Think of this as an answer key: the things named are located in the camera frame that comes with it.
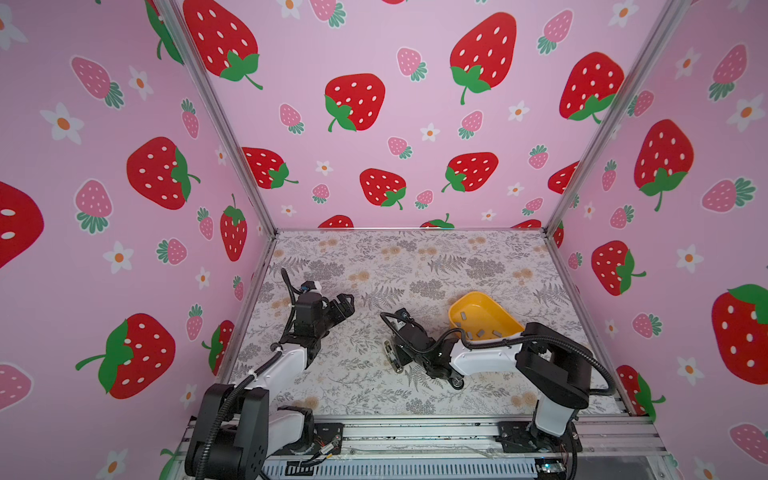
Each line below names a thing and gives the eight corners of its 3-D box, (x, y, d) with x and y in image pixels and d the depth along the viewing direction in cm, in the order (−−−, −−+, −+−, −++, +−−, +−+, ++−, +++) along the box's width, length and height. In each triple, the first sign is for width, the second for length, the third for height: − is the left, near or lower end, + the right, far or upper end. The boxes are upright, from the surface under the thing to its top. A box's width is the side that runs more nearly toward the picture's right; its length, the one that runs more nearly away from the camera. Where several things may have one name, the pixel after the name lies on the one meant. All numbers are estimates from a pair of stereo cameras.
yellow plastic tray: (448, 339, 93) (451, 331, 89) (444, 301, 102) (446, 291, 98) (517, 339, 93) (523, 331, 89) (506, 301, 102) (511, 291, 98)
